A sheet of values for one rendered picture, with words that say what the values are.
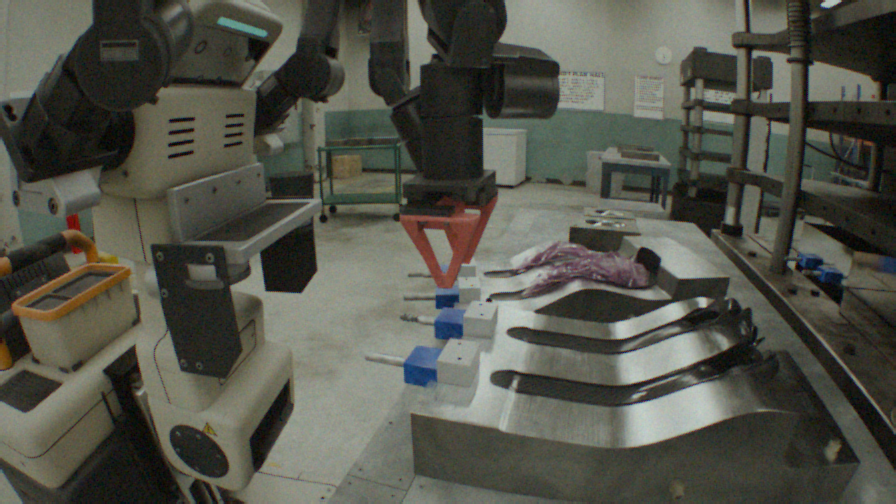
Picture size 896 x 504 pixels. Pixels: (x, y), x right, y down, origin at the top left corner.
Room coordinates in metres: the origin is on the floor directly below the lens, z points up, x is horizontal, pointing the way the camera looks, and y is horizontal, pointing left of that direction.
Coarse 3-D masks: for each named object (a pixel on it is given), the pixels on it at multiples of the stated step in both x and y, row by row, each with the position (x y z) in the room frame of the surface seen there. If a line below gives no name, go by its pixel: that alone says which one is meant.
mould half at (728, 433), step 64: (512, 320) 0.53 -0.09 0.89; (576, 320) 0.54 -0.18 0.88; (640, 320) 0.50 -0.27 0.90; (448, 384) 0.38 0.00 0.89; (704, 384) 0.31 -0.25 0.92; (768, 384) 0.28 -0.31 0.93; (448, 448) 0.32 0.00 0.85; (512, 448) 0.31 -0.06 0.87; (576, 448) 0.29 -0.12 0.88; (640, 448) 0.27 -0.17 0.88; (704, 448) 0.25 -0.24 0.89; (768, 448) 0.23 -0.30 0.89
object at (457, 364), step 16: (368, 352) 0.44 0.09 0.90; (416, 352) 0.42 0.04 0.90; (432, 352) 0.42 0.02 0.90; (448, 352) 0.40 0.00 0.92; (464, 352) 0.40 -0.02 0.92; (416, 368) 0.40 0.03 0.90; (432, 368) 0.39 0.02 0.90; (448, 368) 0.38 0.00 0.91; (464, 368) 0.38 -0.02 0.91; (416, 384) 0.40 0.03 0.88; (464, 384) 0.38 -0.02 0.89
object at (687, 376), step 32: (672, 320) 0.46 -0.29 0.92; (704, 320) 0.42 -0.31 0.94; (736, 320) 0.40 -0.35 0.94; (608, 352) 0.45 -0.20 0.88; (736, 352) 0.34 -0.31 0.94; (512, 384) 0.39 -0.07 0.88; (544, 384) 0.39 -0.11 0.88; (576, 384) 0.38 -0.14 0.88; (640, 384) 0.36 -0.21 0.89; (672, 384) 0.34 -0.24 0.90
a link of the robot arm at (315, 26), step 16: (320, 0) 0.69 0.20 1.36; (336, 0) 0.69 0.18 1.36; (320, 16) 0.69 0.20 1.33; (336, 16) 0.70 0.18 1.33; (304, 32) 0.69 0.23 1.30; (320, 32) 0.69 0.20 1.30; (336, 32) 0.71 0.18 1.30; (304, 48) 0.67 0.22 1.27; (320, 48) 0.67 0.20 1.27; (336, 48) 0.73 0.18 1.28; (288, 64) 0.67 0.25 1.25; (304, 64) 0.67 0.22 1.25; (320, 64) 0.67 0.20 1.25; (288, 80) 0.67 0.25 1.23; (304, 80) 0.67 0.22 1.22; (320, 80) 0.67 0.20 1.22; (304, 96) 0.67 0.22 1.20
